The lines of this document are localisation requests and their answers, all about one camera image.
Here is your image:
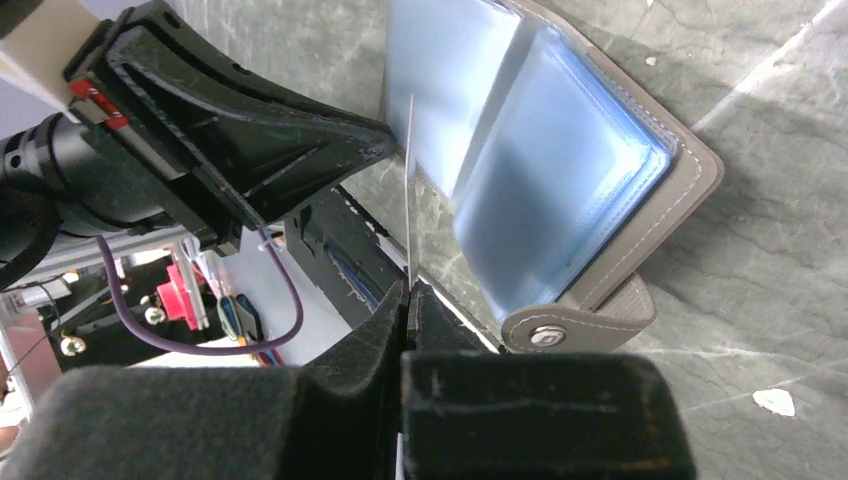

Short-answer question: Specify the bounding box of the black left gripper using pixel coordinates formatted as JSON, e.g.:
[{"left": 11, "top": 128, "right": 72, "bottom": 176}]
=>
[{"left": 1, "top": 1, "right": 395, "bottom": 279}]

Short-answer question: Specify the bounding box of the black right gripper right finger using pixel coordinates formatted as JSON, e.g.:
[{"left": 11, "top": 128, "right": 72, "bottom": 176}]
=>
[{"left": 397, "top": 281, "right": 698, "bottom": 480}]

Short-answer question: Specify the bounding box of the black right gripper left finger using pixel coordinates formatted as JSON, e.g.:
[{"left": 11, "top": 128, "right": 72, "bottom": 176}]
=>
[{"left": 1, "top": 281, "right": 408, "bottom": 479}]

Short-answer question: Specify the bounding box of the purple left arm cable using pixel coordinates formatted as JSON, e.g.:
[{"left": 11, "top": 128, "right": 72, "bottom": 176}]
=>
[{"left": 95, "top": 228, "right": 306, "bottom": 358}]

